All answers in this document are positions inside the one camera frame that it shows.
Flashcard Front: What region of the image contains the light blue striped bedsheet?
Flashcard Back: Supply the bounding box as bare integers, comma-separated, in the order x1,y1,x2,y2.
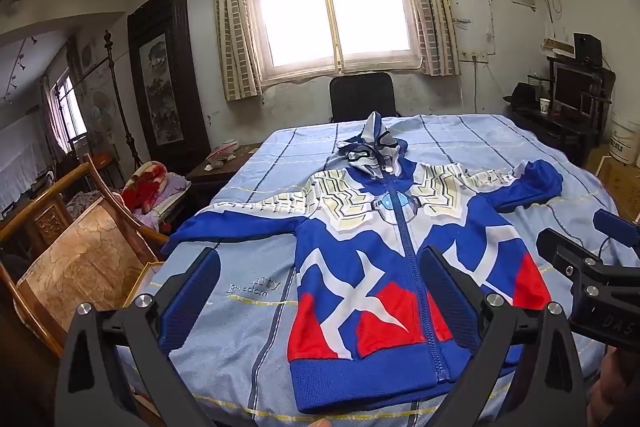
117,112,621,427

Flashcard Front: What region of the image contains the black computer monitor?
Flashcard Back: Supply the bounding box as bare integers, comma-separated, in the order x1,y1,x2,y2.
552,64,599,118

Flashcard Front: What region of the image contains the carved wooden armchair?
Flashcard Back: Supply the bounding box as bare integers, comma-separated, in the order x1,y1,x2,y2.
0,151,172,360

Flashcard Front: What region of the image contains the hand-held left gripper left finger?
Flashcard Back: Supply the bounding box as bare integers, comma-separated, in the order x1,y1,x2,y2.
55,247,222,427

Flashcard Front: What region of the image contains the dark wooden side table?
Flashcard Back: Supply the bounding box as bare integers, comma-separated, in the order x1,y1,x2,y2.
185,142,264,208

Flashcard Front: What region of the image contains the black speaker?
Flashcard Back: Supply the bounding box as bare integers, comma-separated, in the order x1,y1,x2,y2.
573,32,604,66

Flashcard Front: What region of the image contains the red patterned blanket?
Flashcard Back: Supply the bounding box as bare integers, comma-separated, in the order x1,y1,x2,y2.
122,160,169,214

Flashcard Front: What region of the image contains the black office chair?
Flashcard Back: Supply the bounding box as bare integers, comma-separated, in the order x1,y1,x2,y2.
329,72,401,124

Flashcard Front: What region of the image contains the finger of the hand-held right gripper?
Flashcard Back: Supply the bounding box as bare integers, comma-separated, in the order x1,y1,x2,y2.
593,209,640,254
536,227,604,281

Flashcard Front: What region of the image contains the dark wooden coat stand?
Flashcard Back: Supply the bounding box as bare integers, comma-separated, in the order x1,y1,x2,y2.
102,30,144,172

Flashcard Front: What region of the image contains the white framed window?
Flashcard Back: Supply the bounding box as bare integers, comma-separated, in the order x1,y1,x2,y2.
244,0,420,86

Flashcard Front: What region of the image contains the black computer desk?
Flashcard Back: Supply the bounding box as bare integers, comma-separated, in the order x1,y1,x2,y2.
504,56,617,168

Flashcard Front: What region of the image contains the blue red white hooded jacket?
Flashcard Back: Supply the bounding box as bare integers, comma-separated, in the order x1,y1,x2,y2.
161,111,565,414

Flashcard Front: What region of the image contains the white plastic bucket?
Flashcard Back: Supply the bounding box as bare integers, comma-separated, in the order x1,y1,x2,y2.
608,109,640,166

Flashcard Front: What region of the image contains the person's right hand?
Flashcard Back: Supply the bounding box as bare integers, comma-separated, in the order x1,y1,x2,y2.
589,349,640,427

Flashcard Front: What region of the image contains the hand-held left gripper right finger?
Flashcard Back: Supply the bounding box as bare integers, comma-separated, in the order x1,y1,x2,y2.
421,246,589,427

